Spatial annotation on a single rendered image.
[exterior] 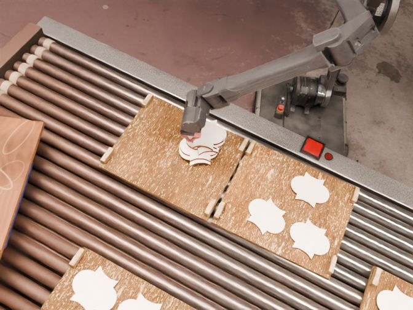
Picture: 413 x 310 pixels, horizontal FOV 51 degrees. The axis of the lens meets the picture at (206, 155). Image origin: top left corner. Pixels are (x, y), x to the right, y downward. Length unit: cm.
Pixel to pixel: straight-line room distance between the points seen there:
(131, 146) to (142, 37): 170
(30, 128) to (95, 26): 183
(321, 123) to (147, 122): 128
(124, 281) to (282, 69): 76
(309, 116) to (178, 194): 130
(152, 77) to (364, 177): 88
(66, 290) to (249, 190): 65
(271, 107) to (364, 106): 77
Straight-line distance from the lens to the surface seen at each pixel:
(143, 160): 151
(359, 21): 118
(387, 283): 153
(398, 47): 359
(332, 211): 154
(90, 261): 140
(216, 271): 140
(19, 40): 189
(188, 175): 149
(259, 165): 154
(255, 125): 165
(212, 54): 308
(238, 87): 125
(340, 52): 117
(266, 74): 122
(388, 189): 169
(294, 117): 254
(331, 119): 263
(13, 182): 143
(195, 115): 129
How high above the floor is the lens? 226
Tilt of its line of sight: 60 degrees down
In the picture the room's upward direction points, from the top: 11 degrees clockwise
